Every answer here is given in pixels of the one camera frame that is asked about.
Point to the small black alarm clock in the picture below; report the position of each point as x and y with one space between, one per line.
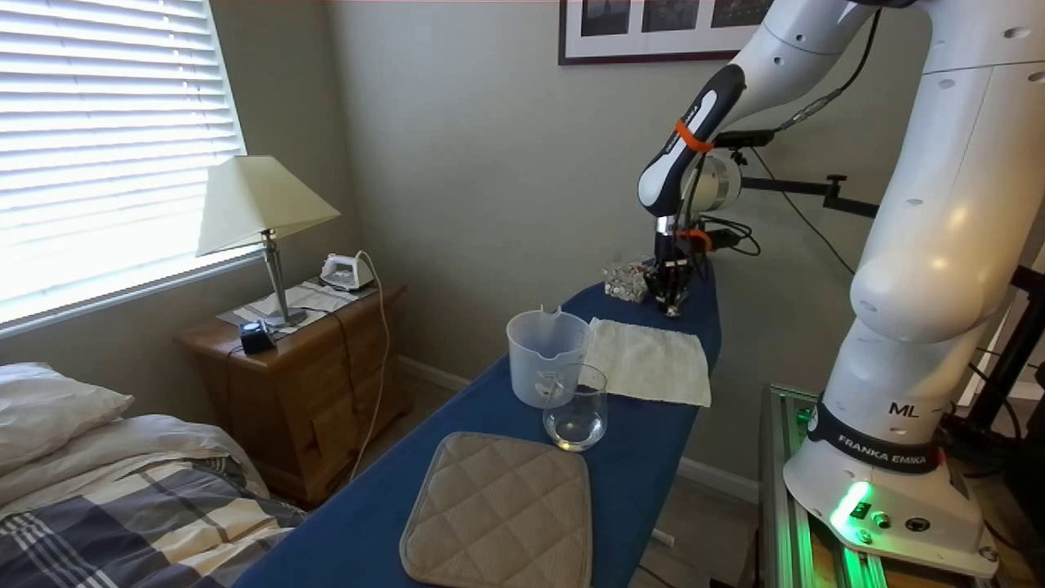
255 338

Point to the white pillow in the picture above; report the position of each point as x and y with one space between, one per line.
51 411

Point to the white window blinds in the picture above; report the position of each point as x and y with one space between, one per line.
109 141

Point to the black framed picture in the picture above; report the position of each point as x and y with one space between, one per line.
632 26

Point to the clear drinking glass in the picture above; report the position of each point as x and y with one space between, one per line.
575 429

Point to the black stereo camera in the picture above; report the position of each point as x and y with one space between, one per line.
747 138

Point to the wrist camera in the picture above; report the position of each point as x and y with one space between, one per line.
727 236

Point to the white bed sheet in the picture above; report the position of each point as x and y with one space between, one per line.
132 444

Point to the bed with plaid blanket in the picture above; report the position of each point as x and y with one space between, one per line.
142 533

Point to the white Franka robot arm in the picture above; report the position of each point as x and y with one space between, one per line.
947 250

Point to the clear plastic measuring jug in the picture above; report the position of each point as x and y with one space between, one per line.
542 353

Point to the aluminium robot base stand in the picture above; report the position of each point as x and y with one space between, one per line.
787 542

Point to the table lamp beige shade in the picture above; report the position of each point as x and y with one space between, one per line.
263 201

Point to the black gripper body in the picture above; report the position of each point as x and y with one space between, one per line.
674 259

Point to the black metal stand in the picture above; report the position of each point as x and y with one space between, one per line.
1014 349

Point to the wooden nightstand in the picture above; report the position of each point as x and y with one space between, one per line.
283 402

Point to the blue ironing board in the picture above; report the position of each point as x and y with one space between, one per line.
360 524

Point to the white folded towel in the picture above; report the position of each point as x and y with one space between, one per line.
647 363

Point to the grey quilted pot holder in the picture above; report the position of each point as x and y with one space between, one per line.
493 510

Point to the clear plastic lunchbox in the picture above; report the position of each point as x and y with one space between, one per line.
626 287

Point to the grey cloth on nightstand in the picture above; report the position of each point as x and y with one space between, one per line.
311 297

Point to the small white device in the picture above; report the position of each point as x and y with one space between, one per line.
348 272

